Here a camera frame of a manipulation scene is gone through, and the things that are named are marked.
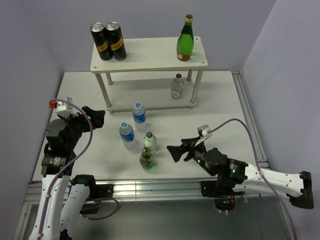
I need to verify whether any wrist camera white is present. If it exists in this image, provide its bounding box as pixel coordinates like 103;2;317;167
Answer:
48;101;77;119
195;124;212;146

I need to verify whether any black can right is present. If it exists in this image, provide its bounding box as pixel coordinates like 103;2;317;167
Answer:
105;21;127;61

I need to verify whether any green glass bottle tall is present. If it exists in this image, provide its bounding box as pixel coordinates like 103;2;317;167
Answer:
176;14;194;61

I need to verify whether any purple cable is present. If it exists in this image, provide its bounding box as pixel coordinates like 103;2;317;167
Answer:
206;118;298;240
37;99;120;238

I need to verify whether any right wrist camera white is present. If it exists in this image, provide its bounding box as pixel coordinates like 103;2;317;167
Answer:
195;124;212;146

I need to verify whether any black can left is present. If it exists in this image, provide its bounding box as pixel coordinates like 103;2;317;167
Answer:
90;22;113;61

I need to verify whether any white two-tier shelf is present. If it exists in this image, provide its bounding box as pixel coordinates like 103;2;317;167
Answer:
90;36;208;114

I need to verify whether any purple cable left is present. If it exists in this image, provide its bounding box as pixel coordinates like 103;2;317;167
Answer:
37;99;120;238

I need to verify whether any clear glass bottle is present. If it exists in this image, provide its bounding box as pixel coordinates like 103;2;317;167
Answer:
143;131;158;153
170;73;184;100

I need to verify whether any water bottle blue label rear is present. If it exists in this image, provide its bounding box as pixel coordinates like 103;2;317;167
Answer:
132;102;147;132

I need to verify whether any black can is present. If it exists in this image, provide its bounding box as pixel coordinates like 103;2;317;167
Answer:
105;21;127;61
90;22;113;61

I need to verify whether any green glass bottle front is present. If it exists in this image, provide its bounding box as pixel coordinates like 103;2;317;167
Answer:
139;147;155;170

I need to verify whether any water bottle blue label front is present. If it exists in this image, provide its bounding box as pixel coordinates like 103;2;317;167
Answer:
119;122;137;150

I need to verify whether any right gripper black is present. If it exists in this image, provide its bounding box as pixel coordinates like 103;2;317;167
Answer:
166;136;215;176

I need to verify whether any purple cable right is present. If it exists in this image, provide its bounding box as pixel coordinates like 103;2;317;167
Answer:
206;118;298;240

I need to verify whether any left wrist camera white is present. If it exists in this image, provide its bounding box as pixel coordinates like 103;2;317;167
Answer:
48;101;77;119

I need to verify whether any aluminium frame rail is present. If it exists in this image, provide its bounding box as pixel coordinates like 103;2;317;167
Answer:
14;70;293;240

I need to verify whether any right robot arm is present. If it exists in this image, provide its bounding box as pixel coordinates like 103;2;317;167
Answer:
166;137;314;209

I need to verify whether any water bottle blue label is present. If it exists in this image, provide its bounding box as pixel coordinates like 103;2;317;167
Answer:
119;122;137;150
132;102;147;132

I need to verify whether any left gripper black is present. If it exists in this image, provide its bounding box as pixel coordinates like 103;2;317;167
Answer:
58;105;105;150

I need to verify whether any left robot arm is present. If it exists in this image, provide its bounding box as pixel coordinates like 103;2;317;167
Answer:
29;101;106;240

